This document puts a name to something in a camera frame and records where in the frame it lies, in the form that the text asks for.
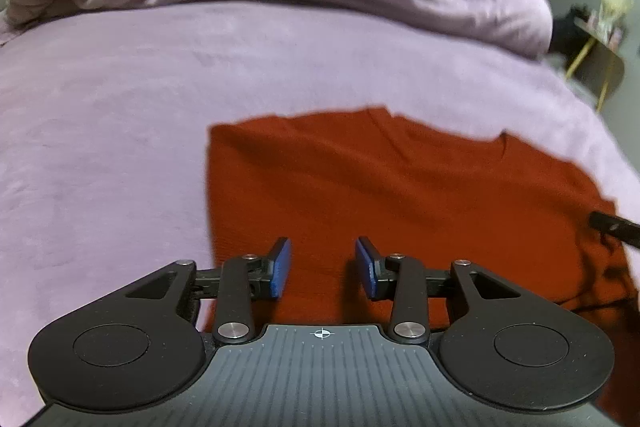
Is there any red knit cardigan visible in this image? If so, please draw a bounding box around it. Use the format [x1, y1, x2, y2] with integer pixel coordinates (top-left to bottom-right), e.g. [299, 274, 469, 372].
[206, 105, 640, 331]

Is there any black clothes pile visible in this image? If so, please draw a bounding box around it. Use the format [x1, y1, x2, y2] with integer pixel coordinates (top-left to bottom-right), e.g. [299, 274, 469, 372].
[549, 4, 591, 60]

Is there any yellow legged side table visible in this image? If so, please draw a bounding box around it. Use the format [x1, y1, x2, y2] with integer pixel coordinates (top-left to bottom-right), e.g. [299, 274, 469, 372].
[564, 18, 625, 114]

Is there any purple bed sheet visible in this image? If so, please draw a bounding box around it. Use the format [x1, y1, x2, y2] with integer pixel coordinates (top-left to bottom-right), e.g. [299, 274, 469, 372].
[1, 1, 639, 426]

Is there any flower bouquet on table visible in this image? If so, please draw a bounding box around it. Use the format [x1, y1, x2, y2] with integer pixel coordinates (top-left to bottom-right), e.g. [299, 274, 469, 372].
[592, 0, 634, 42]

